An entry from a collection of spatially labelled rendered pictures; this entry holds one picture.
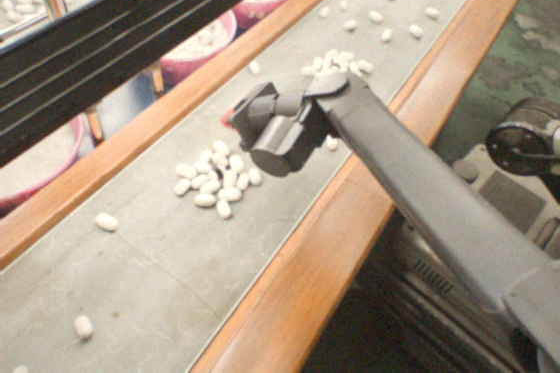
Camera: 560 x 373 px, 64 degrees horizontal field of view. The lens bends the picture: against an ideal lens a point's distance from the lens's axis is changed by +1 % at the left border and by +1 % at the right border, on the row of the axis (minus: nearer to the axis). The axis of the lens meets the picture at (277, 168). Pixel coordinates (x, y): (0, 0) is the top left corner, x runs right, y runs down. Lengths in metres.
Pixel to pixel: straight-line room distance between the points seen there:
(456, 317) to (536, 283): 0.90
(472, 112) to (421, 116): 1.34
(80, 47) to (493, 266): 0.39
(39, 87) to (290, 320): 0.42
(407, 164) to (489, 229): 0.10
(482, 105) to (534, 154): 1.35
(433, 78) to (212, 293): 0.65
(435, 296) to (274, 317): 0.62
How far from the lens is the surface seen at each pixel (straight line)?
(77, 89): 0.46
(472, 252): 0.34
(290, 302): 0.64
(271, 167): 0.56
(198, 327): 0.65
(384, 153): 0.44
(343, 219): 0.72
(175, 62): 0.97
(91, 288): 0.70
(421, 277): 1.18
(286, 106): 0.59
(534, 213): 1.30
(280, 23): 1.08
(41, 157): 0.87
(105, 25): 0.48
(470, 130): 2.17
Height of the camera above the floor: 1.36
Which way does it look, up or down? 51 degrees down
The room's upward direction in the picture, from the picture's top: 9 degrees clockwise
